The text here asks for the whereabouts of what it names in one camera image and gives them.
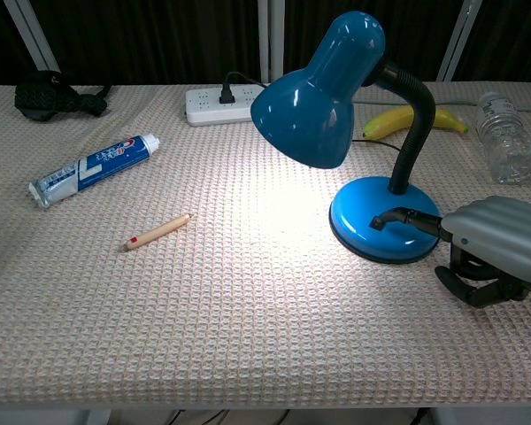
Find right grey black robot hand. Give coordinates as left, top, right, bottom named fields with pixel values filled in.
left=369, top=195, right=531, bottom=310

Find blue desk lamp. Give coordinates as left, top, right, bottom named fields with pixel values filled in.
left=250, top=10, right=443, bottom=266

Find clear plastic water bottle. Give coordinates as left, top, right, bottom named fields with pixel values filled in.
left=474, top=91, right=531, bottom=186

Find yellow banana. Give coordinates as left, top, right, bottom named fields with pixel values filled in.
left=363, top=104, right=469, bottom=142

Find beige waffle weave tablecloth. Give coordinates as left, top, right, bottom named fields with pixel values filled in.
left=0, top=81, right=531, bottom=409

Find white power strip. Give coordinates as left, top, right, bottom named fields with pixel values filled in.
left=185, top=84, right=266, bottom=128

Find short wooden pencil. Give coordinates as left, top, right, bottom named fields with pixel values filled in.
left=123, top=212, right=192, bottom=252

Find blue white toothpaste tube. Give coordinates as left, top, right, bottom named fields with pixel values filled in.
left=28, top=134, right=161, bottom=210

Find black knitted cloth item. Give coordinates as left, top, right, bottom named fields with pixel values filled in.
left=14, top=70, right=114, bottom=122

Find white metal frame post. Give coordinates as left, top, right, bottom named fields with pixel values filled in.
left=257, top=0, right=286, bottom=85
left=3, top=0, right=62, bottom=74
left=435, top=0, right=483, bottom=83

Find black power plug with cable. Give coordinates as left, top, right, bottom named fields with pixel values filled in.
left=219, top=71, right=269, bottom=105

